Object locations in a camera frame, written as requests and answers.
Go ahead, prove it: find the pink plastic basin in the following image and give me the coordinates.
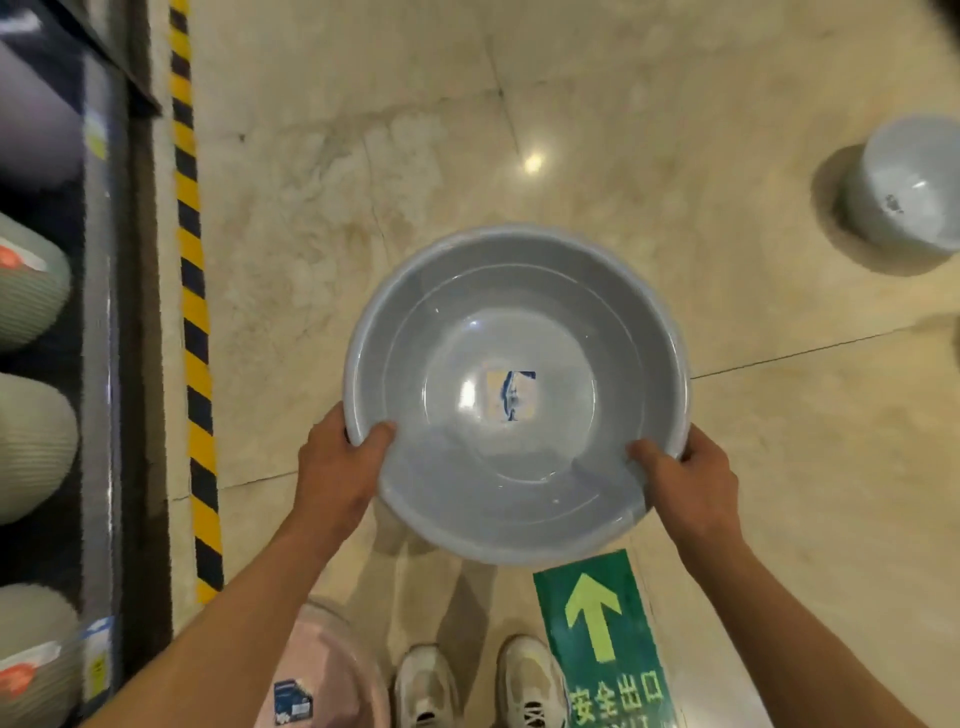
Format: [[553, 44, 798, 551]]
[[255, 596, 393, 728]]

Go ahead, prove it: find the small grey plastic basin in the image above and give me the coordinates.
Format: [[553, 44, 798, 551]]
[[846, 114, 960, 255]]

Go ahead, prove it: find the large grey plastic basin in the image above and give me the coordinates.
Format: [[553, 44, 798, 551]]
[[343, 224, 692, 567]]

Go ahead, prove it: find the person's left hand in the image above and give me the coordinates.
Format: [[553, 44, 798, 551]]
[[291, 402, 398, 543]]

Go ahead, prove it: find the green ribbed basin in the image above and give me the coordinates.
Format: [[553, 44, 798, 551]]
[[0, 372, 80, 526], [0, 212, 73, 352], [0, 584, 82, 728]]

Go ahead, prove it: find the person's right forearm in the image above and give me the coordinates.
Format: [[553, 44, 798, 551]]
[[678, 534, 931, 728]]

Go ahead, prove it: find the person's right hand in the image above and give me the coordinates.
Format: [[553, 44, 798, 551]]
[[627, 424, 744, 556]]

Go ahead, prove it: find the person's right white sneaker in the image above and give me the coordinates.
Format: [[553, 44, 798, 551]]
[[496, 634, 569, 728]]

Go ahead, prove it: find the label sticker in basin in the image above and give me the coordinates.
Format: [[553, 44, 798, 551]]
[[486, 369, 538, 423]]

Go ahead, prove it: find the person's left white sneaker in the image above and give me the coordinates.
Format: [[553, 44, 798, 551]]
[[393, 643, 460, 728]]

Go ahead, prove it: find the green arrow floor sticker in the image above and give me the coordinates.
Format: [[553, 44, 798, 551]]
[[532, 549, 680, 728]]

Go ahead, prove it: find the person's white sneaker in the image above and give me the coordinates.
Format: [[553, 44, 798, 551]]
[[393, 643, 460, 728], [496, 634, 569, 728]]

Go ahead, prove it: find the yellow black hazard tape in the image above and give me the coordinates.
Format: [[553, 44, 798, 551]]
[[168, 0, 225, 605]]

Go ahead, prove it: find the purple ribbed basin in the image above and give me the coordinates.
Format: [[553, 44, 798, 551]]
[[0, 37, 85, 192]]

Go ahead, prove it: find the blue label on pink basin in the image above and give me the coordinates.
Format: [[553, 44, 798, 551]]
[[273, 679, 315, 727]]

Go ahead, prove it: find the dark store shelf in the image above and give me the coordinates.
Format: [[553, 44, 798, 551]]
[[0, 0, 174, 728]]

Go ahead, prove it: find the person's left forearm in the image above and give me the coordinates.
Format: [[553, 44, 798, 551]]
[[81, 516, 345, 728]]

